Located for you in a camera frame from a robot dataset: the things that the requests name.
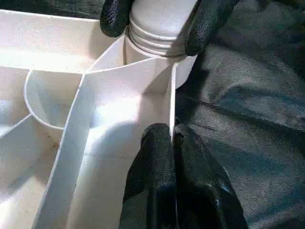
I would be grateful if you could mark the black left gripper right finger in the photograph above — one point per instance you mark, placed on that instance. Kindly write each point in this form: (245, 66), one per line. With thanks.
(205, 186)

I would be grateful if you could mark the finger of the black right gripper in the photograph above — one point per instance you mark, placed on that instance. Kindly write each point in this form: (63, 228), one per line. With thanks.
(116, 19)
(205, 31)

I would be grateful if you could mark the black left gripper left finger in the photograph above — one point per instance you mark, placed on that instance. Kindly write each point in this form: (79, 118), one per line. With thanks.
(152, 181)

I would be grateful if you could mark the white plastic table leg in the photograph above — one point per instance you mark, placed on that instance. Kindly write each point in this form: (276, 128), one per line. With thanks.
(159, 26)

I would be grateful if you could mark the white plastic table top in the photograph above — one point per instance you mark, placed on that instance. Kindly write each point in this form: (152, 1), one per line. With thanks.
(71, 95)

